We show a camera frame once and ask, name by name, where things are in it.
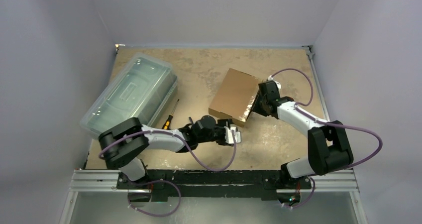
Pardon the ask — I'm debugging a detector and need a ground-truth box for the yellow black screwdriver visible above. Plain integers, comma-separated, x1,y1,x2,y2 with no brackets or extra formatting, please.
162,99,180,130

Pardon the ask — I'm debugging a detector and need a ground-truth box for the clear plastic storage bin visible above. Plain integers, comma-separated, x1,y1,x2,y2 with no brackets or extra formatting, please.
80,52,178,140

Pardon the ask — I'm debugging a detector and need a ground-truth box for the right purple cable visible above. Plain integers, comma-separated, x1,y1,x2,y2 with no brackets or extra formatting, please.
267,67,384,210

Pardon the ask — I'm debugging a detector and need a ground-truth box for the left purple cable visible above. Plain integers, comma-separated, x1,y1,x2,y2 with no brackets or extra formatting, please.
98,128,238,218

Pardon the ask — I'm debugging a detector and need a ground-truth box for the brown cardboard express box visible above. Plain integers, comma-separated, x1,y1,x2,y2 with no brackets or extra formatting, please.
209,68,262,127

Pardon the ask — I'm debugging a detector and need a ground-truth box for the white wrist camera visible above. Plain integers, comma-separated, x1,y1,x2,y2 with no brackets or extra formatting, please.
225,125,242,146
267,76,282,90

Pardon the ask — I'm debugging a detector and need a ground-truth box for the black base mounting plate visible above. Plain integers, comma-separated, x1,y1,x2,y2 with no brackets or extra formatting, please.
116,169,312,203

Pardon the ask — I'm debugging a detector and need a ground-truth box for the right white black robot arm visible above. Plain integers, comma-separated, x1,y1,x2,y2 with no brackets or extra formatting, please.
252,81,354,188

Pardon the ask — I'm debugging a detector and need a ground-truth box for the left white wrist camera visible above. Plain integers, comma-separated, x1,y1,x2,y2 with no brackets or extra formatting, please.
225,125,242,146

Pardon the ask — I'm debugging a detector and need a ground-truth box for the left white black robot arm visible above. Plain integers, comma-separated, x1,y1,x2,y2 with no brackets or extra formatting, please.
98,115,241,189

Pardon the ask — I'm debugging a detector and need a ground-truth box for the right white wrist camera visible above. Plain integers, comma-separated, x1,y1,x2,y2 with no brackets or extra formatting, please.
267,76,282,90

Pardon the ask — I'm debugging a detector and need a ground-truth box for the purple cable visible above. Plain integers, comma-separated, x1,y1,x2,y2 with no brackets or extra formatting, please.
267,67,384,210
98,128,238,218

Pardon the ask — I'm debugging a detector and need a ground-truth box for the aluminium frame rail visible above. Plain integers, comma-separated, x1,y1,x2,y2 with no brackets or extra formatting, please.
60,169,367,224

